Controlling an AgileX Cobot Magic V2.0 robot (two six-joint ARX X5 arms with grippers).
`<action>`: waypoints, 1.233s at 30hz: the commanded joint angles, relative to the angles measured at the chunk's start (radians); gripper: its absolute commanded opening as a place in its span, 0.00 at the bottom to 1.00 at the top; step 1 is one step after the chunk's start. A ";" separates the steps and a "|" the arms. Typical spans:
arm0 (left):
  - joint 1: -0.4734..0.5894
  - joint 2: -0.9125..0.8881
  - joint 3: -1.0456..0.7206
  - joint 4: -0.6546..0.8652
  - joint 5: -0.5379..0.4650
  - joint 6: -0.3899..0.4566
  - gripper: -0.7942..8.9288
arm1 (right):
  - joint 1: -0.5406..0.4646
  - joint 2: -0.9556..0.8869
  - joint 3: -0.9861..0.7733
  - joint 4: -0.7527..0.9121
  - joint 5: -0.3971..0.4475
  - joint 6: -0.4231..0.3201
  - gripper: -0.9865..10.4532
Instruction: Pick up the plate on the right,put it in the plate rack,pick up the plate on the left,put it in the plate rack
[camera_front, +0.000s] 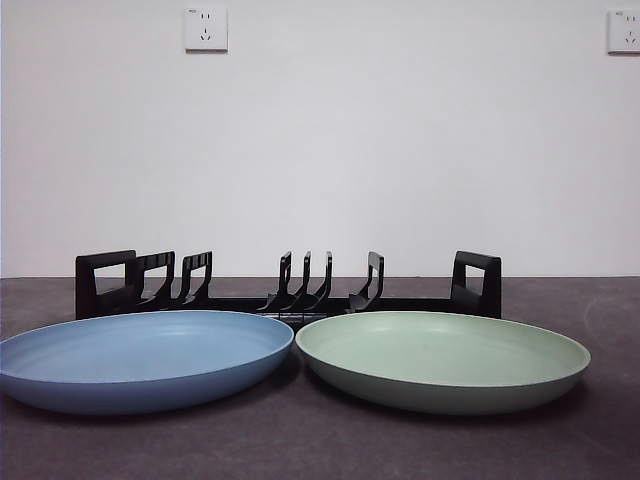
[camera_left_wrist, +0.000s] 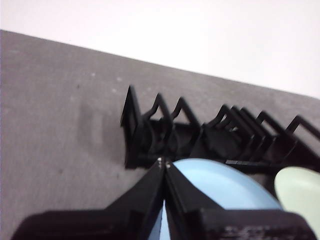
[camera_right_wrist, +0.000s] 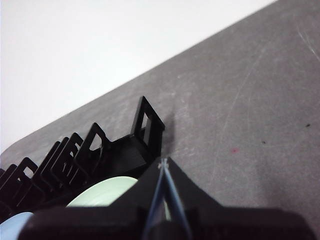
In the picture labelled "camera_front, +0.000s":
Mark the green round plate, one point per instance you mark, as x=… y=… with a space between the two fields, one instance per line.
x=440 y=360

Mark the blue round plate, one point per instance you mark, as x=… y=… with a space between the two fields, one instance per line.
x=140 y=360

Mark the black plate rack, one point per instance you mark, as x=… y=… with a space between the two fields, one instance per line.
x=492 y=292

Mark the white wall socket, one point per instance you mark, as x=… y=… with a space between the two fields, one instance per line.
x=625 y=32
x=206 y=29

